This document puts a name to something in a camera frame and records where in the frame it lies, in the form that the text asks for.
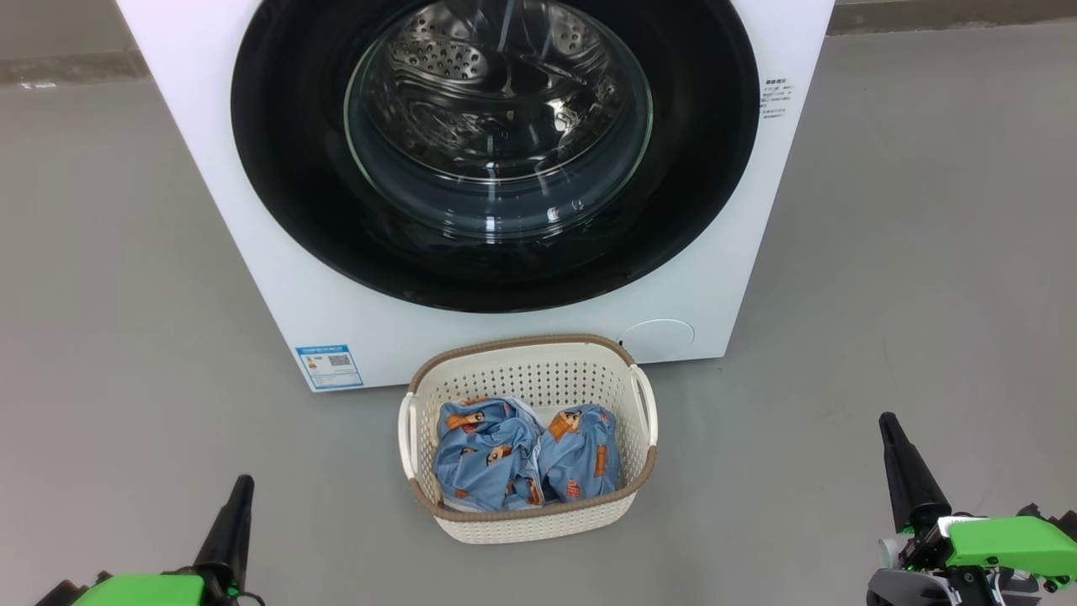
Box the stainless steel washing machine drum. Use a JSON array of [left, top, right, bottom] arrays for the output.
[[345, 0, 655, 245]]

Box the white front-load washing machine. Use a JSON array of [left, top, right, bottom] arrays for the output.
[[116, 0, 836, 393]]

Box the blue energy label sticker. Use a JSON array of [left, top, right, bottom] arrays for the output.
[[296, 343, 364, 391]]

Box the small black text sticker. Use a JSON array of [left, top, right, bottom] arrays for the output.
[[760, 78, 793, 120]]

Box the round white filter cover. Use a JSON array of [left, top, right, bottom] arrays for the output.
[[623, 320, 696, 364]]

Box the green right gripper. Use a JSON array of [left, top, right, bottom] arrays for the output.
[[879, 412, 1077, 606]]

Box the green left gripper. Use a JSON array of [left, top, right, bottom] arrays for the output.
[[35, 476, 255, 606]]

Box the cream perforated basket brown rim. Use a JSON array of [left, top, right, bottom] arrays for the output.
[[398, 334, 659, 545]]

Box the black round glass washer door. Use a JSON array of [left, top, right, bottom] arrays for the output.
[[231, 0, 761, 314]]

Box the blue cartoon print garment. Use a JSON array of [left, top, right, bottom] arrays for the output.
[[432, 397, 546, 513], [537, 404, 623, 506]]

